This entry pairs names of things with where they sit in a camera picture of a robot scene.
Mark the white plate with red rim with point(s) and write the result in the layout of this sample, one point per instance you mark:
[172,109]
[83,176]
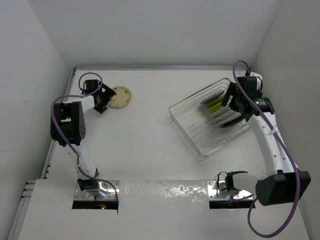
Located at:
[225,115]

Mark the wire dish rack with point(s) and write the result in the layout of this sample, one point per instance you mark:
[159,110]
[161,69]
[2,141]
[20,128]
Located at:
[197,125]

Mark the mustard yellow plate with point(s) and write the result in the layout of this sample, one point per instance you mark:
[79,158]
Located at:
[213,103]

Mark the beige plate with characters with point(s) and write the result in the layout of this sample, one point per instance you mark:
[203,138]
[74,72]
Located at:
[121,98]

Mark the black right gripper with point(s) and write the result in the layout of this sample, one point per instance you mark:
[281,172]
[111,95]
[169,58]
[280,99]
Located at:
[231,91]

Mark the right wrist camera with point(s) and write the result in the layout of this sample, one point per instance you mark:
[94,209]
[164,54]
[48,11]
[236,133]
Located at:
[259,79]

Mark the metal mounting plate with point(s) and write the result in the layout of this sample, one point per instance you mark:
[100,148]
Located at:
[216,192]
[105,192]

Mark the lime green plate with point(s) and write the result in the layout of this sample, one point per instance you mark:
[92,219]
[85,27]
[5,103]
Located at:
[215,107]

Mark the grey-blue plate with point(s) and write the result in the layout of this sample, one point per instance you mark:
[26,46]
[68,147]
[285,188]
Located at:
[212,98]

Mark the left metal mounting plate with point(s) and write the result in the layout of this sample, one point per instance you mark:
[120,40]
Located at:
[105,192]

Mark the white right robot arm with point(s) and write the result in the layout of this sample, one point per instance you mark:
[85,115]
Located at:
[282,184]

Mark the back aluminium frame rail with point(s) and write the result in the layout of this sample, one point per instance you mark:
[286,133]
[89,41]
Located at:
[155,67]

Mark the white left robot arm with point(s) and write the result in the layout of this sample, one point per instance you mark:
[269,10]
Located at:
[68,128]

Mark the black plate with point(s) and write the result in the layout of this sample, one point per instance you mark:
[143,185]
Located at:
[232,122]

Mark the right aluminium frame rail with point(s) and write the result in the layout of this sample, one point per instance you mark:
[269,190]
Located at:
[251,82]

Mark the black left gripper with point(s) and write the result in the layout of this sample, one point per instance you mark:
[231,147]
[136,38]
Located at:
[107,93]

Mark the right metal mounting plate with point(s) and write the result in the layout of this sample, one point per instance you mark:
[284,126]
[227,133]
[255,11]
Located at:
[216,192]

